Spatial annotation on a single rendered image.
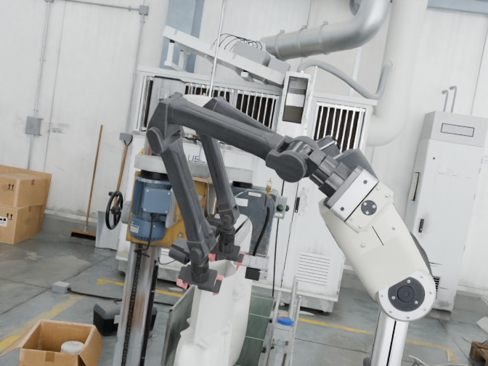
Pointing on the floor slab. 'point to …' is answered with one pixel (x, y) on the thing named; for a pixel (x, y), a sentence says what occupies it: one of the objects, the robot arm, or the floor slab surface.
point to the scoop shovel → (110, 239)
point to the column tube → (146, 276)
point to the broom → (88, 207)
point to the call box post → (279, 352)
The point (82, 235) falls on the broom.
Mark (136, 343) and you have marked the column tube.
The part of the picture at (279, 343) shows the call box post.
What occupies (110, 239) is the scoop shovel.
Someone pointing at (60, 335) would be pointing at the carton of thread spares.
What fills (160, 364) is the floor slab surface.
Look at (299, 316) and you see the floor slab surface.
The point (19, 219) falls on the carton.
